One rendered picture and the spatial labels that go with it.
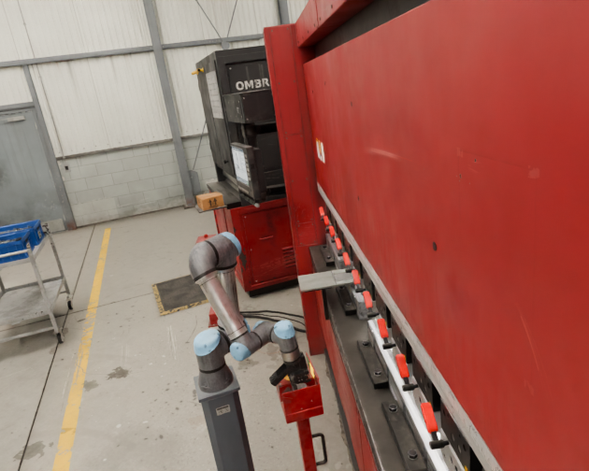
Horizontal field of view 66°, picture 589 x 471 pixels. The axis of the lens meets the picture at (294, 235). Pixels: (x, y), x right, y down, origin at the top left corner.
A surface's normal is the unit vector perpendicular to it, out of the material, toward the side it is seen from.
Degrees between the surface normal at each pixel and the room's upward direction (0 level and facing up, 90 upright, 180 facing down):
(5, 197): 90
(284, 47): 90
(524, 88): 90
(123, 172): 90
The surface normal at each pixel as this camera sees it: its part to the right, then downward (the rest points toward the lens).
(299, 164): 0.07, 0.31
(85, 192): 0.33, 0.26
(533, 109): -0.99, 0.15
